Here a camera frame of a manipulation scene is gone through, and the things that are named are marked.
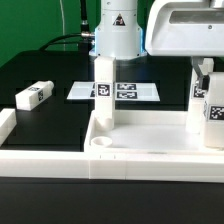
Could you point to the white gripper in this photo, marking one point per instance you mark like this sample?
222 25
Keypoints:
187 28

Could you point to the white desk top tray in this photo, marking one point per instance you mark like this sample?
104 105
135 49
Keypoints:
142 131

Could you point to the printed marker sheet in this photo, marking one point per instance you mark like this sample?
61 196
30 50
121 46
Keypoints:
123 91

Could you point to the black connector post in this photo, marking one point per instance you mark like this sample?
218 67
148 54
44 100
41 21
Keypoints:
84 26

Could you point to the white U-shaped fence frame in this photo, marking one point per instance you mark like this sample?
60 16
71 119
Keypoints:
104 165

